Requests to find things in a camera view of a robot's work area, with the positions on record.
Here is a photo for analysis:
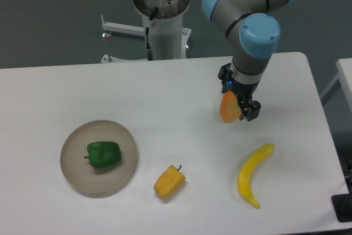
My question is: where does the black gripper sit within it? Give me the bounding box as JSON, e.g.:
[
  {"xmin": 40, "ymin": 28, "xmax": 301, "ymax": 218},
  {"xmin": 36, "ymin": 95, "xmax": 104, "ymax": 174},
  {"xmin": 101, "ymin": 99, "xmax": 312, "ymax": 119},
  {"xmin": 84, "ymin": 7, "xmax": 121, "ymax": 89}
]
[{"xmin": 218, "ymin": 63, "xmax": 261, "ymax": 122}]

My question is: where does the orange peeled fruit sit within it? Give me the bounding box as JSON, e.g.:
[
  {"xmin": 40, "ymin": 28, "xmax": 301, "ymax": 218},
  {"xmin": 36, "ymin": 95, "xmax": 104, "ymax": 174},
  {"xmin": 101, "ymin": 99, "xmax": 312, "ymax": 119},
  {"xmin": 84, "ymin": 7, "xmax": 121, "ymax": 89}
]
[{"xmin": 219, "ymin": 91, "xmax": 241, "ymax": 123}]

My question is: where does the green bell pepper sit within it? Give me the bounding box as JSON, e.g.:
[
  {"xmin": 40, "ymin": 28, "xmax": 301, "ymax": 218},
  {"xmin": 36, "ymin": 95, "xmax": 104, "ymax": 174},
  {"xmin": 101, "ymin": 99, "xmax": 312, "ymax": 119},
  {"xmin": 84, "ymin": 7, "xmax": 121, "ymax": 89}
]
[{"xmin": 84, "ymin": 141, "xmax": 122, "ymax": 168}]

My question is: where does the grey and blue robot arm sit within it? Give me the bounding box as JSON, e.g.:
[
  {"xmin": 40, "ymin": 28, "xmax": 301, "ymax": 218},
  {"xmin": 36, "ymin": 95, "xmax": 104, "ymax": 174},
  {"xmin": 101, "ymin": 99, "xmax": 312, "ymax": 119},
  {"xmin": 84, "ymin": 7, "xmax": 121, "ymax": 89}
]
[{"xmin": 133, "ymin": 0, "xmax": 295, "ymax": 121}]

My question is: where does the yellow bell pepper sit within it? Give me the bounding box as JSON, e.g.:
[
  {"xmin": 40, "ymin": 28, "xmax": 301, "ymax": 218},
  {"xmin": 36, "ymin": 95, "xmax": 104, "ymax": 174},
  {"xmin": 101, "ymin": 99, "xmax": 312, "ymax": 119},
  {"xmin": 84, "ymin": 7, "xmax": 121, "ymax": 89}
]
[{"xmin": 153, "ymin": 165, "xmax": 186, "ymax": 199}]

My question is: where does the beige round plate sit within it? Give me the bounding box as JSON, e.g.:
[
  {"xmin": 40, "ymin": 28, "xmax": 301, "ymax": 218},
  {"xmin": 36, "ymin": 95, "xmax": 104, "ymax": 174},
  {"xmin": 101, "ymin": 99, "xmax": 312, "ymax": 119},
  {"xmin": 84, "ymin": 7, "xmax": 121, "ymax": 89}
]
[{"xmin": 60, "ymin": 120, "xmax": 138, "ymax": 198}]

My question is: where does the yellow banana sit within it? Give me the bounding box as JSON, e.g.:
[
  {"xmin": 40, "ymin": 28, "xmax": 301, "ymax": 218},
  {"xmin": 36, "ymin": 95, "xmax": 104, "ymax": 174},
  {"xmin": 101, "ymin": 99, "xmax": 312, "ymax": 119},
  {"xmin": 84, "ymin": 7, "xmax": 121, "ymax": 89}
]
[{"xmin": 236, "ymin": 143, "xmax": 275, "ymax": 209}]

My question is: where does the white side table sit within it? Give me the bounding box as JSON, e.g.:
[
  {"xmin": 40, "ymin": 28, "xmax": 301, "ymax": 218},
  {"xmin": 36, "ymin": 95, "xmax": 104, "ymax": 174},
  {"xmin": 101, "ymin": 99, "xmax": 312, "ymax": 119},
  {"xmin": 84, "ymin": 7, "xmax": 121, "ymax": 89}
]
[{"xmin": 320, "ymin": 58, "xmax": 352, "ymax": 109}]

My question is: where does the black device at edge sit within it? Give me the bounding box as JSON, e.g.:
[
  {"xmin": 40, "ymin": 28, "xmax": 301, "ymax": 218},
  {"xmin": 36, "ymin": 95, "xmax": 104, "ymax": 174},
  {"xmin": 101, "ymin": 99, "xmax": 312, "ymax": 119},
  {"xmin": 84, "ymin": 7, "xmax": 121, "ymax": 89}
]
[{"xmin": 331, "ymin": 194, "xmax": 351, "ymax": 223}]

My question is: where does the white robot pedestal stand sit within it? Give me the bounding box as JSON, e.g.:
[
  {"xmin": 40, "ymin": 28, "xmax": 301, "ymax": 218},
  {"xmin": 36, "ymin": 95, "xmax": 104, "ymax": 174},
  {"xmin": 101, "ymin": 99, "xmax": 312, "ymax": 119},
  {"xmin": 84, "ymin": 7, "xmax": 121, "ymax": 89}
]
[{"xmin": 101, "ymin": 0, "xmax": 191, "ymax": 61}]

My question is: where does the black cable on pedestal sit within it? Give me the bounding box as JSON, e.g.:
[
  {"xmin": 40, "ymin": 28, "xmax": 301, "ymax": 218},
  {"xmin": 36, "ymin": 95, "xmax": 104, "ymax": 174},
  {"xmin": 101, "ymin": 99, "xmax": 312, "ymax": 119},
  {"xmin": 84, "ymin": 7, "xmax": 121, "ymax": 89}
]
[{"xmin": 145, "ymin": 7, "xmax": 159, "ymax": 61}]

